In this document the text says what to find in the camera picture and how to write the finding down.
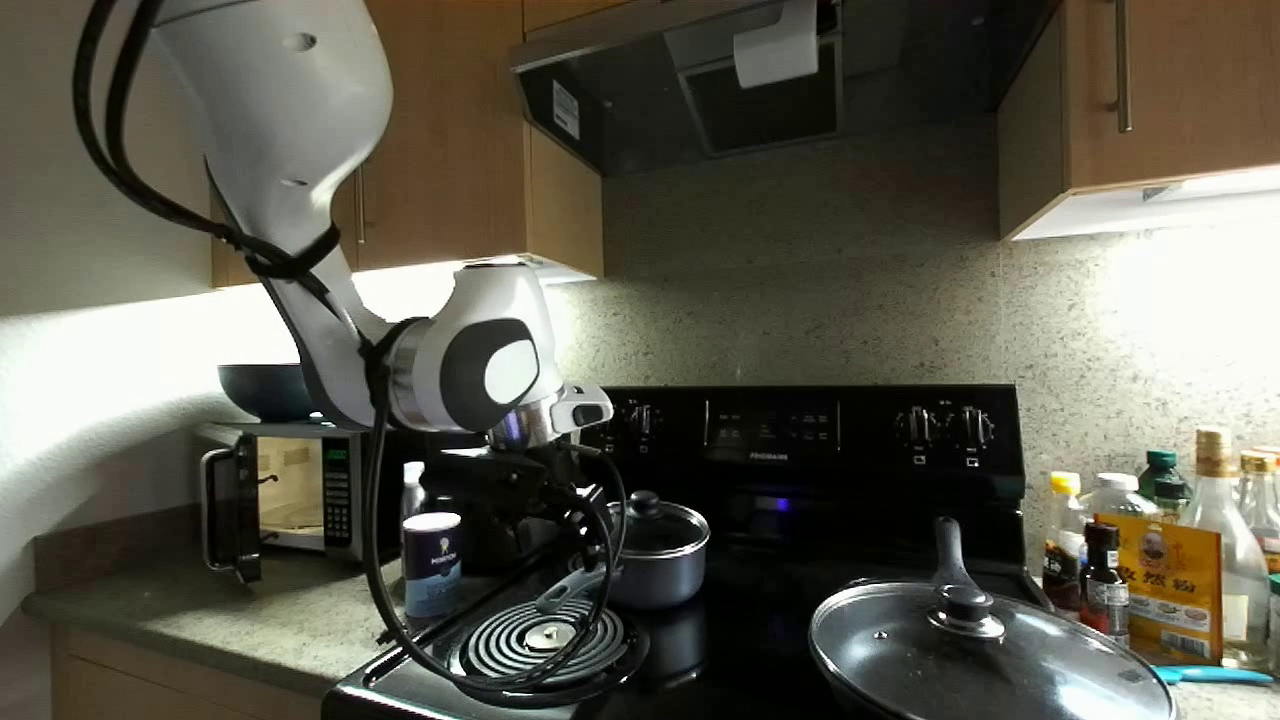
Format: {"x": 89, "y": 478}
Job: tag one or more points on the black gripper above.
{"x": 520, "y": 501}

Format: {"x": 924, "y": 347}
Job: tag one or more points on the black pot with glass lid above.
{"x": 662, "y": 557}

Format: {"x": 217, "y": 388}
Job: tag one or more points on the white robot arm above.
{"x": 288, "y": 98}

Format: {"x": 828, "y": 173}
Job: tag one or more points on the blue white salt canister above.
{"x": 430, "y": 553}

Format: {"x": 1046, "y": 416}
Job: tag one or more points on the front left coil burner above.
{"x": 544, "y": 654}

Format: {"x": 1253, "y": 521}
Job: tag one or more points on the silver microwave oven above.
{"x": 288, "y": 488}

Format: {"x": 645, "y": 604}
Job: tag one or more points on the blue bowl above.
{"x": 270, "y": 388}

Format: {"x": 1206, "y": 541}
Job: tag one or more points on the black electric stove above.
{"x": 804, "y": 488}

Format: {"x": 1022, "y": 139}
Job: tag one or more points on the wooden upper cabinet left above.
{"x": 460, "y": 173}

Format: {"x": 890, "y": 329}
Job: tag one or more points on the wooden cabinet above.
{"x": 1141, "y": 115}
{"x": 460, "y": 173}

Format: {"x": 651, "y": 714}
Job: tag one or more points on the black frying pan with lid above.
{"x": 945, "y": 648}

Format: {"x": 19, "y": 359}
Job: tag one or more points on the black range hood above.
{"x": 651, "y": 86}

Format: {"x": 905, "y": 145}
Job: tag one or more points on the yellow cap oil bottle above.
{"x": 1060, "y": 541}

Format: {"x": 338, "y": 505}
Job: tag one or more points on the dark sauce bottle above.
{"x": 1103, "y": 584}

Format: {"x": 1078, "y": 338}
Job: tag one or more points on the green cap bottle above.
{"x": 1166, "y": 485}

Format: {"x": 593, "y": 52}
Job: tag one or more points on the yellow labelled box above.
{"x": 1175, "y": 588}

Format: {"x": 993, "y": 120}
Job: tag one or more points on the wooden upper cabinet right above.
{"x": 1141, "y": 115}

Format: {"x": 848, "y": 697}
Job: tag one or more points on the tall clear bottle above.
{"x": 1240, "y": 563}

